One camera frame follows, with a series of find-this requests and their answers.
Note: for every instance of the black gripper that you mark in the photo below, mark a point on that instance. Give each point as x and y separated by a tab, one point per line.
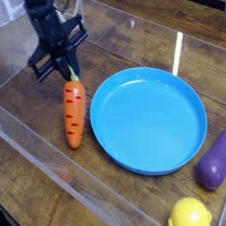
57	44

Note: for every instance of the orange toy carrot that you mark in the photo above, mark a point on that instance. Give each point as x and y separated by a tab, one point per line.
74	103

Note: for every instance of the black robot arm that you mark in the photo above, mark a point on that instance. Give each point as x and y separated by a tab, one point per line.
41	12

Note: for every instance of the blue round tray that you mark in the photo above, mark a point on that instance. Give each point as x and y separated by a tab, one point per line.
148	120

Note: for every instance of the purple toy eggplant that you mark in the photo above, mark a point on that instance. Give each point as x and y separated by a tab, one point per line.
211	170

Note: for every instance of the yellow toy lemon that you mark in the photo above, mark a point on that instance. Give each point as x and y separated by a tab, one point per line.
189	212

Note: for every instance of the clear acrylic enclosure wall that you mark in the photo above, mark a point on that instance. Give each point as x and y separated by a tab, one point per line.
43	181

